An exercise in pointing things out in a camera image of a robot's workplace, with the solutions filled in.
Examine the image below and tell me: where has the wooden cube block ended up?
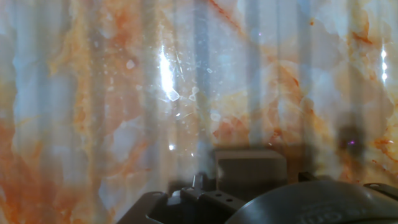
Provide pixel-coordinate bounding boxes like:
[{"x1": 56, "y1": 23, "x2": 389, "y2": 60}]
[{"x1": 214, "y1": 149, "x2": 287, "y2": 202}]

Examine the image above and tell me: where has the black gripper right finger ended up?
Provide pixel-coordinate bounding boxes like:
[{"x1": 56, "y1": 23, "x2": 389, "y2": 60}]
[{"x1": 297, "y1": 171, "x2": 398, "y2": 200}]

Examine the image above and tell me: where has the orange marble pattern mat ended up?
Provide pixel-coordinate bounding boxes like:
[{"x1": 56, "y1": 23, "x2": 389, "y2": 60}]
[{"x1": 0, "y1": 0, "x2": 398, "y2": 224}]

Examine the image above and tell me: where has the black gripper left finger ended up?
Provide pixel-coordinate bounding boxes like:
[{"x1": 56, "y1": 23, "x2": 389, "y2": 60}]
[{"x1": 116, "y1": 174, "x2": 247, "y2": 224}]

